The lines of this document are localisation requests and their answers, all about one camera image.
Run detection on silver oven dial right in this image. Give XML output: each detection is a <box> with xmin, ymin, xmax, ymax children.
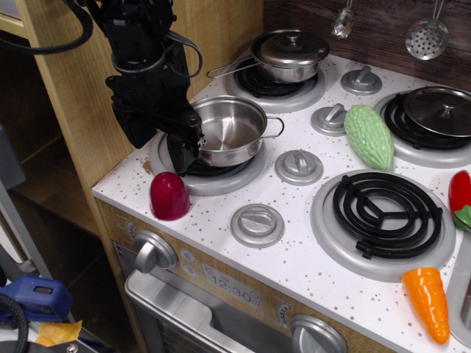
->
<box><xmin>291</xmin><ymin>315</ymin><xmax>348</xmax><ymax>353</ymax></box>

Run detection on silver oven dial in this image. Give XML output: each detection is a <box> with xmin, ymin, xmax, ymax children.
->
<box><xmin>291</xmin><ymin>315</ymin><xmax>348</xmax><ymax>353</ymax></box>
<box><xmin>133</xmin><ymin>229</ymin><xmax>178</xmax><ymax>274</ymax></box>

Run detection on wooden shelf cabinet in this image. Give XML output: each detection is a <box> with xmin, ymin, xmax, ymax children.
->
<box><xmin>0</xmin><ymin>0</ymin><xmax>264</xmax><ymax>353</ymax></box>

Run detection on black front right burner coil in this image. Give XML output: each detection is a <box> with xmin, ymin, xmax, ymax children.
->
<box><xmin>332</xmin><ymin>172</ymin><xmax>444</xmax><ymax>260</ymax></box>

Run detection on grey stove knob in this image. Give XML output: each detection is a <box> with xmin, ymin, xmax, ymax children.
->
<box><xmin>311</xmin><ymin>104</ymin><xmax>347</xmax><ymax>137</ymax></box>
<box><xmin>230</xmin><ymin>204</ymin><xmax>285</xmax><ymax>249</ymax></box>
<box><xmin>341</xmin><ymin>65</ymin><xmax>383</xmax><ymax>96</ymax></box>
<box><xmin>275</xmin><ymin>149</ymin><xmax>324</xmax><ymax>186</ymax></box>

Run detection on red toy sweet potato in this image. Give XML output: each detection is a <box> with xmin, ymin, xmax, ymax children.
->
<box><xmin>149</xmin><ymin>172</ymin><xmax>190</xmax><ymax>221</ymax></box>

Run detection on black corrugated cable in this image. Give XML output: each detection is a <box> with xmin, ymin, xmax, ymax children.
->
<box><xmin>0</xmin><ymin>292</ymin><xmax>29</xmax><ymax>353</ymax></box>

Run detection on silver oven dial left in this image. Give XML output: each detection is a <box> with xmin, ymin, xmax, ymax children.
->
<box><xmin>133</xmin><ymin>229</ymin><xmax>178</xmax><ymax>274</ymax></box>

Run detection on blue clamp tool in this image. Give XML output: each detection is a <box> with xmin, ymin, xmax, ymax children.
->
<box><xmin>1</xmin><ymin>275</ymin><xmax>73</xmax><ymax>322</ymax></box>

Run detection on grey stove knob centre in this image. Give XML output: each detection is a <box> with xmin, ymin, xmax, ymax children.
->
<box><xmin>275</xmin><ymin>149</ymin><xmax>324</xmax><ymax>186</ymax></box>

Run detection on steel pot lid on pot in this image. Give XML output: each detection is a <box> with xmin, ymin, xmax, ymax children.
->
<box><xmin>252</xmin><ymin>29</ymin><xmax>329</xmax><ymax>67</ymax></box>

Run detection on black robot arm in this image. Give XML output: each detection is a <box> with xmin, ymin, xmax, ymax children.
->
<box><xmin>66</xmin><ymin>1</ymin><xmax>205</xmax><ymax>174</ymax></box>

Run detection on red toy pepper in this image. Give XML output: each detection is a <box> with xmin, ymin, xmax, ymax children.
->
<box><xmin>448</xmin><ymin>171</ymin><xmax>470</xmax><ymax>232</ymax></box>

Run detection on orange toy carrot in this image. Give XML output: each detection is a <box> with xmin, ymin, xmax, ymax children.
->
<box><xmin>401</xmin><ymin>267</ymin><xmax>450</xmax><ymax>345</ymax></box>

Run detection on silver oven door handle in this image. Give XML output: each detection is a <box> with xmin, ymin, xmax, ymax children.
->
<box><xmin>124</xmin><ymin>271</ymin><xmax>292</xmax><ymax>352</ymax></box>

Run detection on grey stove knob upper middle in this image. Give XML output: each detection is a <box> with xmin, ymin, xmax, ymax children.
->
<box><xmin>311</xmin><ymin>104</ymin><xmax>347</xmax><ymax>137</ymax></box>

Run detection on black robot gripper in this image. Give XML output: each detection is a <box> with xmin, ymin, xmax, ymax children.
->
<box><xmin>105</xmin><ymin>43</ymin><xmax>205</xmax><ymax>174</ymax></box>

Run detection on steel pot with handle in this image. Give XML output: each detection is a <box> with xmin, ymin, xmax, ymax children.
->
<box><xmin>207</xmin><ymin>29</ymin><xmax>330</xmax><ymax>84</ymax></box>

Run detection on hanging steel slotted ladle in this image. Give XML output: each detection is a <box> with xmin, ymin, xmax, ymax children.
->
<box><xmin>405</xmin><ymin>1</ymin><xmax>449</xmax><ymax>61</ymax></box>

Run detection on steel lid on right burner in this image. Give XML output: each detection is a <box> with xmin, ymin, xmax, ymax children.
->
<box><xmin>403</xmin><ymin>86</ymin><xmax>470</xmax><ymax>138</ymax></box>

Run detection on digital oven clock display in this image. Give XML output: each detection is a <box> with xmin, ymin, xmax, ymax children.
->
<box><xmin>202</xmin><ymin>264</ymin><xmax>263</xmax><ymax>309</ymax></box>

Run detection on steel pan without lid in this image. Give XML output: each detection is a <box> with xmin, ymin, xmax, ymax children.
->
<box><xmin>192</xmin><ymin>96</ymin><xmax>271</xmax><ymax>168</ymax></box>

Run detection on grey stove knob rear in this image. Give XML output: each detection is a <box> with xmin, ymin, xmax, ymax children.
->
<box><xmin>341</xmin><ymin>65</ymin><xmax>383</xmax><ymax>96</ymax></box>

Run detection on green toy bitter gourd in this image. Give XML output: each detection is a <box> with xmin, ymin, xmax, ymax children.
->
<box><xmin>344</xmin><ymin>104</ymin><xmax>394</xmax><ymax>170</ymax></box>

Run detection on hanging steel spoon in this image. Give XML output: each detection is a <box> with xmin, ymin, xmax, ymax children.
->
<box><xmin>331</xmin><ymin>0</ymin><xmax>353</xmax><ymax>39</ymax></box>

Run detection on grey stove knob front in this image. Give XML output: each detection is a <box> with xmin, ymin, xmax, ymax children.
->
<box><xmin>230</xmin><ymin>204</ymin><xmax>285</xmax><ymax>249</ymax></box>

